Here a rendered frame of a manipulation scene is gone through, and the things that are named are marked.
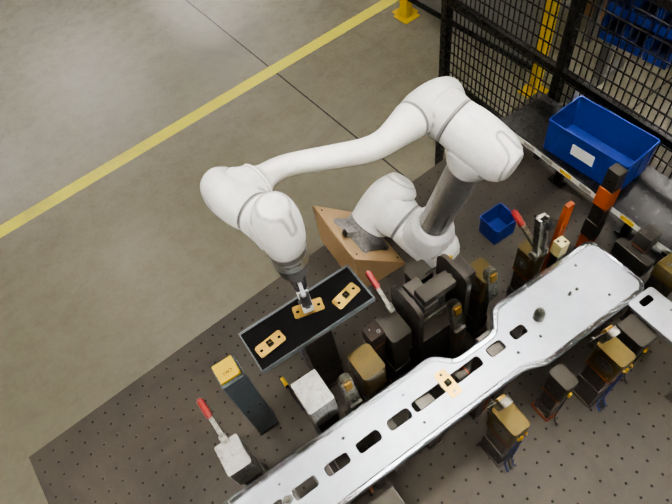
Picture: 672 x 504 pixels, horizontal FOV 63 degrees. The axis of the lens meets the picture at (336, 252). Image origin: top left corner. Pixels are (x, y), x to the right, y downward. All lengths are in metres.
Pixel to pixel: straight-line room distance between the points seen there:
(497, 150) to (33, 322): 2.74
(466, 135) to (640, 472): 1.14
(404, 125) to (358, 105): 2.42
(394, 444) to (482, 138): 0.82
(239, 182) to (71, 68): 3.81
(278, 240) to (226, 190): 0.18
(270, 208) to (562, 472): 1.24
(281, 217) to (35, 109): 3.76
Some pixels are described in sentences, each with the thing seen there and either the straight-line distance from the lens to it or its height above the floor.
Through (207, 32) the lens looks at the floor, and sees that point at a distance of 4.77.
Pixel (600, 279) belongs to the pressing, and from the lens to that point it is 1.84.
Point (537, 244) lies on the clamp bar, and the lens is 1.72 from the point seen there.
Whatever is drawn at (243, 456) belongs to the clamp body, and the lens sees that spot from 1.56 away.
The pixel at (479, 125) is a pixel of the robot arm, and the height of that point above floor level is 1.54.
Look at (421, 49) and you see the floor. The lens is 4.20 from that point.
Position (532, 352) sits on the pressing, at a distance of 1.68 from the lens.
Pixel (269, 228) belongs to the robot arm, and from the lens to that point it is 1.12.
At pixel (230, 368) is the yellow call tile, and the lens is 1.53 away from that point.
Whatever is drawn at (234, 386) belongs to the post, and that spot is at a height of 1.12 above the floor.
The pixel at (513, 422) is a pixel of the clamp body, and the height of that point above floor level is 1.04.
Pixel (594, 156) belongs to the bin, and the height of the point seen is 1.12.
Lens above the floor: 2.52
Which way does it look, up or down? 56 degrees down
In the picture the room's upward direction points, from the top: 12 degrees counter-clockwise
